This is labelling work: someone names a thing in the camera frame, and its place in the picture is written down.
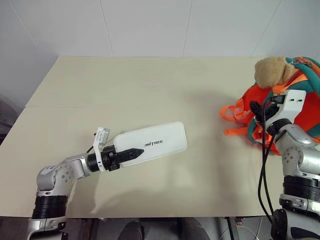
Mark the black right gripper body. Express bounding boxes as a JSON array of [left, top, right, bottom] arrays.
[[261, 101, 280, 123]]

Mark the tan plush toy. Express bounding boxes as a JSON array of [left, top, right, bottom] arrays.
[[254, 55, 296, 89]]

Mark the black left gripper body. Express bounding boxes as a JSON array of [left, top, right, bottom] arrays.
[[100, 145, 121, 173]]

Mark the white Unitree box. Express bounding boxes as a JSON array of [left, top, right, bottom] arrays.
[[113, 121, 188, 168]]

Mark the orange and teal backpack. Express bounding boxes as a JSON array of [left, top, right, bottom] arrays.
[[219, 56, 320, 157]]

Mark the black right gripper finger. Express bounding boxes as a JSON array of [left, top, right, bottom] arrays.
[[249, 100, 263, 124]]

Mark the thin white cable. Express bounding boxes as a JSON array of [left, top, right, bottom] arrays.
[[219, 216, 274, 240]]

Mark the black table frame leg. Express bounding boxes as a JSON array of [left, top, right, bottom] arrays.
[[224, 216, 242, 240]]

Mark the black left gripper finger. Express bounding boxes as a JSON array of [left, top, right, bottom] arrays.
[[116, 147, 145, 165]]

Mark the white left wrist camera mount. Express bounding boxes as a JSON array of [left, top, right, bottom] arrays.
[[92, 126, 111, 173]]

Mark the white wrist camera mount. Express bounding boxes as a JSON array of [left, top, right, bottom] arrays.
[[92, 126, 111, 173], [264, 89, 307, 129]]

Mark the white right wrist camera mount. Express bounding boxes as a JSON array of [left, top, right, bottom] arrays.
[[264, 89, 307, 129]]

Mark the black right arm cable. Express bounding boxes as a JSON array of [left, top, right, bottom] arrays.
[[257, 95, 286, 226]]

